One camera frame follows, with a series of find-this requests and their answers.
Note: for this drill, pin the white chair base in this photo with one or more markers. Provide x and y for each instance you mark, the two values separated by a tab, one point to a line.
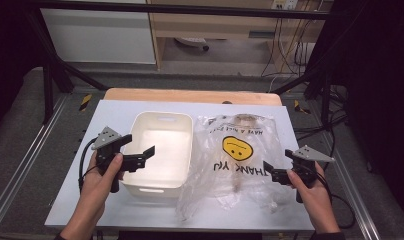
191	41

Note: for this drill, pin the person's left hand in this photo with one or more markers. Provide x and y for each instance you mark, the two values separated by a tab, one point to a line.
95	190

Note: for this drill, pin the wooden desk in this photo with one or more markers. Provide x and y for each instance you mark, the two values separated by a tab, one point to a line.
203	25

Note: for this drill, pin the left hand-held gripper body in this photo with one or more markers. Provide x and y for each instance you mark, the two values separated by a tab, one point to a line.
105	138

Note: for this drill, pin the metal floor rail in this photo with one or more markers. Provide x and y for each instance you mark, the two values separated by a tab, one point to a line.
353	193
23	160

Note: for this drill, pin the beige serving spoon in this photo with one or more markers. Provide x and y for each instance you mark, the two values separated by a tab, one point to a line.
246	119

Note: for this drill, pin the black metal stand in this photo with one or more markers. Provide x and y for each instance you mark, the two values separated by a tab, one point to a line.
325	96
48	86

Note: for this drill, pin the black curtain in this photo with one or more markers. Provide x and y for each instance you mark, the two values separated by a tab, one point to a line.
380	83
10	50

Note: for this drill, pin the person's right hand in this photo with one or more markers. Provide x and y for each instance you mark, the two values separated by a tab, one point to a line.
315	200

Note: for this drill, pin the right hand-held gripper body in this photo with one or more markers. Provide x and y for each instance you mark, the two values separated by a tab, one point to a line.
310	154

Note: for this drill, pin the cream plastic bin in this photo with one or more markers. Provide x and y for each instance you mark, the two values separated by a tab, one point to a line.
170	166

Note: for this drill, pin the white cabinet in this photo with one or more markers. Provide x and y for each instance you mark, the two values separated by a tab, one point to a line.
100	36

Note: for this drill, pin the clear smiley plastic bag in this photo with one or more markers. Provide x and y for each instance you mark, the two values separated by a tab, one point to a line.
203	186

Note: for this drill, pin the white wall socket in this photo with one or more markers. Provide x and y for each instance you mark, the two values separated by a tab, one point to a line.
285	4

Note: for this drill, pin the black frame bar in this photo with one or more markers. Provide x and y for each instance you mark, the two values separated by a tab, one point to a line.
190	10

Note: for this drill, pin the light wooden table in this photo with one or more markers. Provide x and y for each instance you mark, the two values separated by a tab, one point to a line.
190	96

